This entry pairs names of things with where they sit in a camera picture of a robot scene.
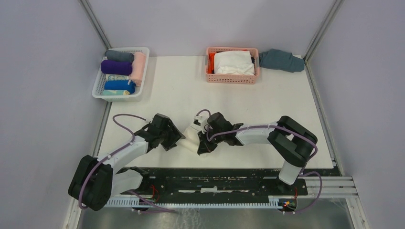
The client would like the teal crumpled towel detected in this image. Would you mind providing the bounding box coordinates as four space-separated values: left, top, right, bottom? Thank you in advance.
259 49 305 73

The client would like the grey rolled towel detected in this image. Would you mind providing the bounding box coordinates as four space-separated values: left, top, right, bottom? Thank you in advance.
104 50 135 62

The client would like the white plastic basket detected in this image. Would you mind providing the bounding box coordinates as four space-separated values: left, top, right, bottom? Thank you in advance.
92 47 150 102

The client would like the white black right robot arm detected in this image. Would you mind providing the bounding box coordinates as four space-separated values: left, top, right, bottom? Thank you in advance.
193 112 318 195

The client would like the aluminium corner frame right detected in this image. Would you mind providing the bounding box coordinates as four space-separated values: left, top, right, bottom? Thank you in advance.
303 0 370 229

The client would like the blue rolled towel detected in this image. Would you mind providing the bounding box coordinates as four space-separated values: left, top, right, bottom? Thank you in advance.
104 80 136 94

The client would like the pink rolled towel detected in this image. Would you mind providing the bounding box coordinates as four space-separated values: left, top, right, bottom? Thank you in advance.
129 52 147 86

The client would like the white folded cloth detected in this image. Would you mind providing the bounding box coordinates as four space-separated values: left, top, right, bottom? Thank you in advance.
213 51 255 75

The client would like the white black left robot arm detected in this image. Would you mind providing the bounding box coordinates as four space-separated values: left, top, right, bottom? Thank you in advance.
68 114 185 211

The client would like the white slotted cable duct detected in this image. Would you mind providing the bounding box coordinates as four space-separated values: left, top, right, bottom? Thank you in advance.
104 196 298 209

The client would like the pink plastic basket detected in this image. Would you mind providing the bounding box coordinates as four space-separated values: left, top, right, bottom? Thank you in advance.
205 47 260 84

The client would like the aluminium corner frame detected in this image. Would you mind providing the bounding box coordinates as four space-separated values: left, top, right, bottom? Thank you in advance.
303 0 370 229
78 0 112 49

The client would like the purple towel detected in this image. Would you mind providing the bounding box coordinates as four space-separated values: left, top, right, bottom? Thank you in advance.
100 60 132 76

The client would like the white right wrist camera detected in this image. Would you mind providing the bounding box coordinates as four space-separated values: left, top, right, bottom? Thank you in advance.
193 115 208 128

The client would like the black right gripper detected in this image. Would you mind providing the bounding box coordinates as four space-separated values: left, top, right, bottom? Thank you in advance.
198 126 224 153

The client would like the beige print rolled towel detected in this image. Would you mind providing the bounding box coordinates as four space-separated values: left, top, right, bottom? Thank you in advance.
105 74 129 82

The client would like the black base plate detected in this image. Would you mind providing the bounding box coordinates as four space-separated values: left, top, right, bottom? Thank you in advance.
135 167 339 205

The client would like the aluminium corner frame left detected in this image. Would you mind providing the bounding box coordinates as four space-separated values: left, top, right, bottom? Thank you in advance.
78 0 112 49

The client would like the light teal rolled towel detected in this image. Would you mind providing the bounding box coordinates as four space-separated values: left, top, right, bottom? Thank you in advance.
102 90 130 96

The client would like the cream towel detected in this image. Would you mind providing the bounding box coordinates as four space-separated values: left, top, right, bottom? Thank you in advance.
177 121 211 155

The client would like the orange cloth in basket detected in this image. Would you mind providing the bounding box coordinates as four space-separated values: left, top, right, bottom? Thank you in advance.
207 52 216 74

